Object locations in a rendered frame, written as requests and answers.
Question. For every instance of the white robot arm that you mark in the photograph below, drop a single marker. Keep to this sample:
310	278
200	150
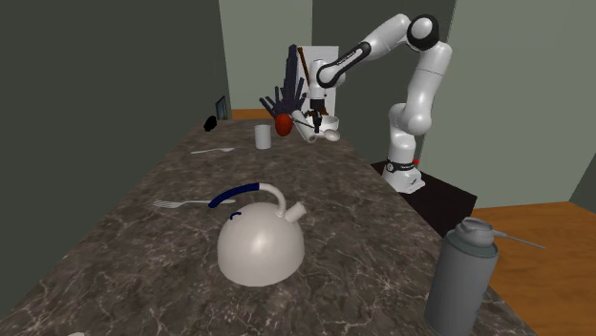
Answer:
421	97

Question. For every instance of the red apple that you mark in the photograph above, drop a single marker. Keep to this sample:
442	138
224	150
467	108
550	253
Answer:
283	125

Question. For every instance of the silver spoon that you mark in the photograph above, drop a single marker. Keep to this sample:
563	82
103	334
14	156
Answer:
331	135

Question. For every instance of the white cup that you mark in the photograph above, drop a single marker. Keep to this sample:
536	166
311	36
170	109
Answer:
263	137

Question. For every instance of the white bowl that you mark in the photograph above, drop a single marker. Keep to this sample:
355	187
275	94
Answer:
329	122

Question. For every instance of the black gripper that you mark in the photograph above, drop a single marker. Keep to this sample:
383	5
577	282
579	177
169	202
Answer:
318	106

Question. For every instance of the dark robot stand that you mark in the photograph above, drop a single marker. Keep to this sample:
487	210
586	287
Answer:
442	200

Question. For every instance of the silver fork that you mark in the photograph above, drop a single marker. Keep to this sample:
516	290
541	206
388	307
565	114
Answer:
186	203

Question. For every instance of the dark blue spiky rack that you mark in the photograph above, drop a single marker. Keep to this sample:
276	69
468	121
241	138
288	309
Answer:
288	93

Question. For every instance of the small black object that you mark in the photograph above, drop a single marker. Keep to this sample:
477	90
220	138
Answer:
210	123

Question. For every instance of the dark picture frame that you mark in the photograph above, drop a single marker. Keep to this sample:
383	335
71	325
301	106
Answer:
222	108

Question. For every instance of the grey spray can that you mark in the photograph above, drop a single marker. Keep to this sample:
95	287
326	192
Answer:
458	284

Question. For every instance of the white cylinder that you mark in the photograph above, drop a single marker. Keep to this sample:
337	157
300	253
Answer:
305	130

